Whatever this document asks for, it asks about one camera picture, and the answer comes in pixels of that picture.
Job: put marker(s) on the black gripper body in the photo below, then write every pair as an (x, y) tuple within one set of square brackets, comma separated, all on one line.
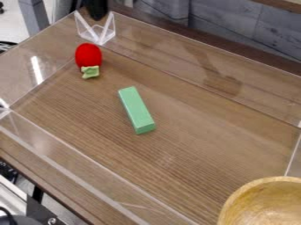
[(96, 8)]

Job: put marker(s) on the red plush strawberry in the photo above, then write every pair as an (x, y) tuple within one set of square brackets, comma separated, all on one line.
[(88, 60)]

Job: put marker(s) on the green rectangular block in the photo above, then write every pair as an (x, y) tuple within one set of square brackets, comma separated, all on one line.
[(136, 110)]

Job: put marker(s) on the clear acrylic tray walls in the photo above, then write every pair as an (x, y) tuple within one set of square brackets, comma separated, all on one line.
[(226, 113)]

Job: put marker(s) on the black equipment under table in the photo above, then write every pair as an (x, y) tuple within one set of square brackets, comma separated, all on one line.
[(21, 209)]

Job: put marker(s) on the wooden bowl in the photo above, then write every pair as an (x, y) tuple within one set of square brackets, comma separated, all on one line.
[(267, 201)]

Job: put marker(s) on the grey post in background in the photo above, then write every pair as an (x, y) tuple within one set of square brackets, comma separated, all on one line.
[(34, 15)]

